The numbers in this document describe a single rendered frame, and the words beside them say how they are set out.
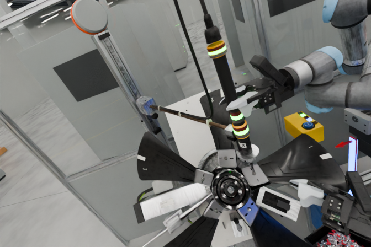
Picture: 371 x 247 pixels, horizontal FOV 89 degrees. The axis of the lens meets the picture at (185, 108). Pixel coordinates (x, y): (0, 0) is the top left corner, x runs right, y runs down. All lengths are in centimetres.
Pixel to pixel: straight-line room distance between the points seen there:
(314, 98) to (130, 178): 140
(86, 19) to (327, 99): 100
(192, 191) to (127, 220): 131
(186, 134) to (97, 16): 71
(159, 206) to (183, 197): 10
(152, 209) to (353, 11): 105
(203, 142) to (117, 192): 107
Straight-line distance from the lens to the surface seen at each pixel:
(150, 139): 70
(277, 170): 74
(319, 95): 69
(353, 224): 65
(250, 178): 72
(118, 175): 168
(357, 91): 68
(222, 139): 72
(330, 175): 77
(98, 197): 189
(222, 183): 67
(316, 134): 109
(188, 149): 95
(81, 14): 106
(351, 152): 89
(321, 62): 65
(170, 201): 87
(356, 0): 92
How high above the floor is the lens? 176
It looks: 26 degrees down
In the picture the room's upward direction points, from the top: 24 degrees counter-clockwise
